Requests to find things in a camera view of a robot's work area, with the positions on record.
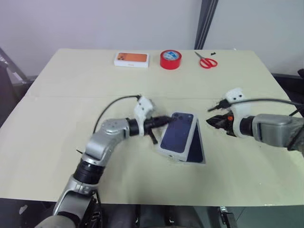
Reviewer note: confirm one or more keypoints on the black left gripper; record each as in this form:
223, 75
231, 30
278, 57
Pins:
152, 124

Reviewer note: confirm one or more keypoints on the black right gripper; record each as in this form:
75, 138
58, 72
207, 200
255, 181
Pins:
228, 126

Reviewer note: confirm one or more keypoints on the dark blue smartphone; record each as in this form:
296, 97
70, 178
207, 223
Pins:
197, 149

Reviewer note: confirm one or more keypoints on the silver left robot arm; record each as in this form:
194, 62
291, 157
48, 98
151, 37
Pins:
104, 140

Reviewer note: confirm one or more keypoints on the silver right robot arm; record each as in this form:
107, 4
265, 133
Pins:
273, 128

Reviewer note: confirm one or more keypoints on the orange printed phone box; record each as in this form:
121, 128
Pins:
131, 59

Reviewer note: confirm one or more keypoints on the small black object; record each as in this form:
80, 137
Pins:
213, 53

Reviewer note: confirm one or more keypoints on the red tape roll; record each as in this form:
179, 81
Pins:
169, 62

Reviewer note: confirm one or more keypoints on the dark brown furniture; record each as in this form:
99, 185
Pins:
288, 83

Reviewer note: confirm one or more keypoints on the metal table leg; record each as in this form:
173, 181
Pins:
228, 217

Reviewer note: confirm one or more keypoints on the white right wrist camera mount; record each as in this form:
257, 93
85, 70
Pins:
235, 95

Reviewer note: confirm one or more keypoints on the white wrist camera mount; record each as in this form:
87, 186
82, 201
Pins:
235, 95
143, 107

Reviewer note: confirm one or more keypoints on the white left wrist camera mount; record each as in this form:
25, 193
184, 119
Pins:
143, 107

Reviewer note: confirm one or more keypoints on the dark grey vertical post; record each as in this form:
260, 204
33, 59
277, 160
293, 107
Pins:
206, 23

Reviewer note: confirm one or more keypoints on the grey metal frame bar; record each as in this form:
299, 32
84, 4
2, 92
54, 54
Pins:
13, 66

